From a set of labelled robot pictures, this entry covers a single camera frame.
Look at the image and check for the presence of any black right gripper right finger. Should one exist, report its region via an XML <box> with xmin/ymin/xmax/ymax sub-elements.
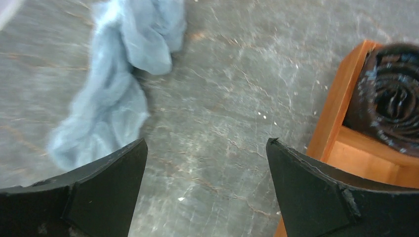
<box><xmin>266</xmin><ymin>138</ymin><xmax>419</xmax><ymax>237</ymax></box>

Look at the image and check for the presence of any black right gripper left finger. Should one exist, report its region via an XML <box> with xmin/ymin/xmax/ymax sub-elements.
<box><xmin>0</xmin><ymin>139</ymin><xmax>148</xmax><ymax>237</ymax></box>

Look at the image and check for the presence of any light blue plastic trash bag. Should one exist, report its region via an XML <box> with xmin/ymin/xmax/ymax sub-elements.
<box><xmin>47</xmin><ymin>0</ymin><xmax>186</xmax><ymax>171</ymax></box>

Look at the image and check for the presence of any orange compartment tray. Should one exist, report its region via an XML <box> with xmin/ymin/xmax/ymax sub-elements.
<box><xmin>275</xmin><ymin>41</ymin><xmax>419</xmax><ymax>237</ymax></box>

